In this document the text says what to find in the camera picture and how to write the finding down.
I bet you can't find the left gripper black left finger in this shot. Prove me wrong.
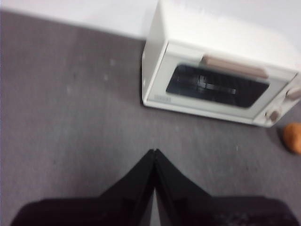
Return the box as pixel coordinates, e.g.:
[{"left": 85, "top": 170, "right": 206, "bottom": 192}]
[{"left": 10, "top": 148, "right": 155, "bottom": 226}]

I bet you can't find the beige timer knob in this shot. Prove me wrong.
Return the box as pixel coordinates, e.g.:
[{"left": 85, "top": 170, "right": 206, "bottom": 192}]
[{"left": 268, "top": 110, "right": 280, "bottom": 122}]

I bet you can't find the brown potato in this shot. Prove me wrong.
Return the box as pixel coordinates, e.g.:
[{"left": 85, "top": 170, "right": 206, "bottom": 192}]
[{"left": 283, "top": 122, "right": 301, "bottom": 155}]

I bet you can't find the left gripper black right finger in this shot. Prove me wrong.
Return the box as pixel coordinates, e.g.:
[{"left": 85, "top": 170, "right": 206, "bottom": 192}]
[{"left": 155, "top": 148, "right": 296, "bottom": 226}]

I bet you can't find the white Toshiba toaster oven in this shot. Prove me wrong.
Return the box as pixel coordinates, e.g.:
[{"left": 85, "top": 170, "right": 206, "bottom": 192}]
[{"left": 142, "top": 0, "right": 301, "bottom": 128}]

